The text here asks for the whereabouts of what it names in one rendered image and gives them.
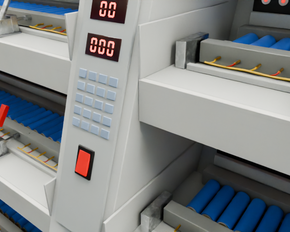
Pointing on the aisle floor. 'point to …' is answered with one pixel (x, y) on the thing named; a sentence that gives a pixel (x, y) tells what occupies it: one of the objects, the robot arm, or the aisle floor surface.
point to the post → (118, 165)
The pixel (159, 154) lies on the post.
